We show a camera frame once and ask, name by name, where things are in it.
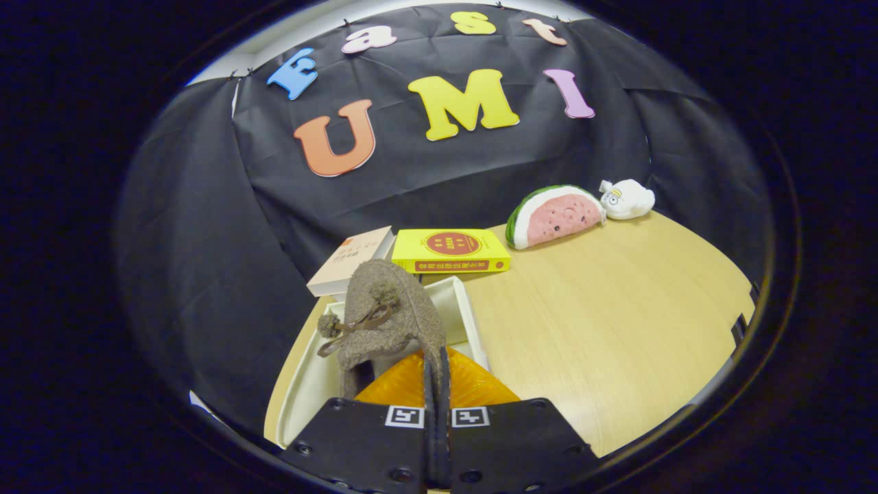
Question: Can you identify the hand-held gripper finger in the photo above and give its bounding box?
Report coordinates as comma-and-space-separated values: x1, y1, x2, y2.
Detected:
281, 350, 440, 494
439, 346, 601, 494

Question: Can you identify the cream fabric storage box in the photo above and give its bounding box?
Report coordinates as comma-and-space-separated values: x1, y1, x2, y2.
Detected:
276, 274, 490, 448

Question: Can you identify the brown fuzzy shoe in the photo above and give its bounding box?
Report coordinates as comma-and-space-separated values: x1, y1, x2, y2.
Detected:
317, 259, 448, 400

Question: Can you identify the yellow book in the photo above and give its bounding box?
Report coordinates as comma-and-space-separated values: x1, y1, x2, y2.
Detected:
391, 228, 512, 274

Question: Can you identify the watermelon slice plush toy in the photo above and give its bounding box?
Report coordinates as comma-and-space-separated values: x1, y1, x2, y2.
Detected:
506, 184, 607, 250

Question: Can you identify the white plush toy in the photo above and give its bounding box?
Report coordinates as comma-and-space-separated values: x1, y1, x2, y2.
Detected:
599, 179, 656, 221

